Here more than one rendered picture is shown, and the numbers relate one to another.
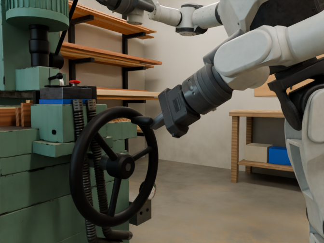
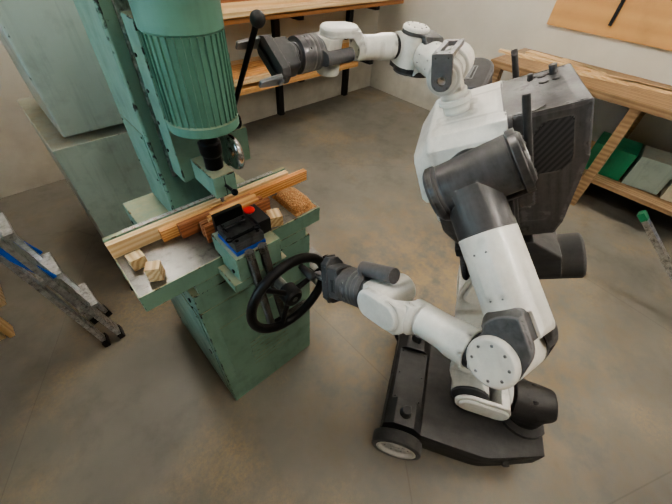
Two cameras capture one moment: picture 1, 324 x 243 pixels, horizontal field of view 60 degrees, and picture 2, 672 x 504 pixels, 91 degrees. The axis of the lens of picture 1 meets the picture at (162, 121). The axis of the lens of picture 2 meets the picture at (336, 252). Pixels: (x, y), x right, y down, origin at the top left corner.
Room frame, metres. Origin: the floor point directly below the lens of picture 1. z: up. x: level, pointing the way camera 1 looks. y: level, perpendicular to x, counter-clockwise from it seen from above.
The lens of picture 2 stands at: (0.12, -0.11, 1.60)
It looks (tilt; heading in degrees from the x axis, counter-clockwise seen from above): 46 degrees down; 8
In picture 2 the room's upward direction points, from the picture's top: 5 degrees clockwise
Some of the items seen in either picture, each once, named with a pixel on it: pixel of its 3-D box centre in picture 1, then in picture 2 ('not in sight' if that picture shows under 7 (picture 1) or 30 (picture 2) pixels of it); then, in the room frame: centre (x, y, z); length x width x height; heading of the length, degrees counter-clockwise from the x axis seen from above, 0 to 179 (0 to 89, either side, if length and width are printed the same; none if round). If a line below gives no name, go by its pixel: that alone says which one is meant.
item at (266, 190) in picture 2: not in sight; (241, 201); (0.93, 0.34, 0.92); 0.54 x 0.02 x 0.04; 144
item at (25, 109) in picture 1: (59, 113); (239, 219); (0.83, 0.30, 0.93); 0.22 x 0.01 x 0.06; 144
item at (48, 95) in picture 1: (71, 93); (246, 228); (0.74, 0.24, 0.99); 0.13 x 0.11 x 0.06; 144
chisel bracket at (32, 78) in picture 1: (37, 82); (215, 176); (0.89, 0.39, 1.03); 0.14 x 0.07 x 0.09; 54
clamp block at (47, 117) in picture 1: (70, 121); (247, 247); (0.73, 0.24, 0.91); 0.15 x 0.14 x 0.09; 144
